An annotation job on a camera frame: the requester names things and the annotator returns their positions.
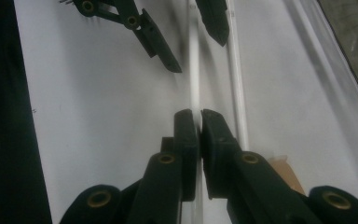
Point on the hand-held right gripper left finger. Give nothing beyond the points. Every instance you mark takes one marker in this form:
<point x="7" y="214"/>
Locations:
<point x="186" y="140"/>

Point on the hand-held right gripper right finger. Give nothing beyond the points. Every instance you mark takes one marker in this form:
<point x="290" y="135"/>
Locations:
<point x="219" y="149"/>

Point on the white chopstick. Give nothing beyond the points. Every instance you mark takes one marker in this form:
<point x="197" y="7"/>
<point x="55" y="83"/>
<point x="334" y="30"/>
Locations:
<point x="237" y="93"/>
<point x="195" y="77"/>

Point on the mesh basket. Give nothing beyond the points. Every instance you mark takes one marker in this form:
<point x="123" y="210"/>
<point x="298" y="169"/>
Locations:
<point x="354" y="46"/>

